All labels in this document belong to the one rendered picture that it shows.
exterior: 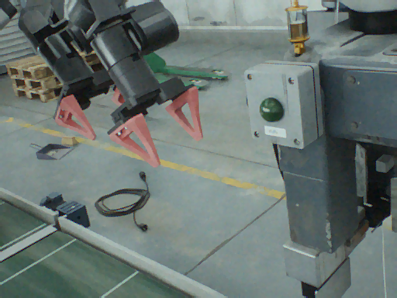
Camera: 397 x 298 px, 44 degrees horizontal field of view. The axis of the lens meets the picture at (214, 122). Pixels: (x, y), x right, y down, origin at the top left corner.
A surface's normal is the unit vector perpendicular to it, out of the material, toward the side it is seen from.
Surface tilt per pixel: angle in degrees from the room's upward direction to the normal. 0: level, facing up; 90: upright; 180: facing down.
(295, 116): 90
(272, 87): 90
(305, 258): 90
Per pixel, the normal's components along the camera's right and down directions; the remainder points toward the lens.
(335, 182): 0.74, 0.13
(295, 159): -0.66, 0.34
